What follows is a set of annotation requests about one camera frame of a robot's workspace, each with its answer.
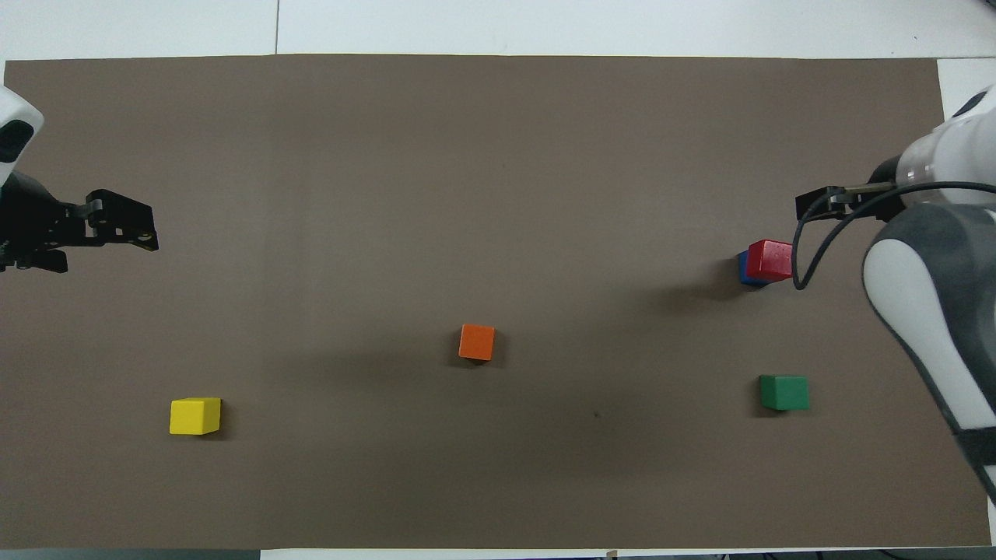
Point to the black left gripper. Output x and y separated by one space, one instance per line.
31 218

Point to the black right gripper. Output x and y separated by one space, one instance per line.
887 183

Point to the red block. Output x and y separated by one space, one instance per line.
772 260

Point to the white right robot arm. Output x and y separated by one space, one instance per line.
903 295

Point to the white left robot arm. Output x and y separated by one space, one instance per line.
15 117

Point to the blue block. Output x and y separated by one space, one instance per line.
744 274

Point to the green block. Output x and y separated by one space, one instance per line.
784 393

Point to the yellow block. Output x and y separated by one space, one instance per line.
194 416

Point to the orange block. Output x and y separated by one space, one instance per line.
477 342

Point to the brown table mat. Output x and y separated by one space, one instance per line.
467 194

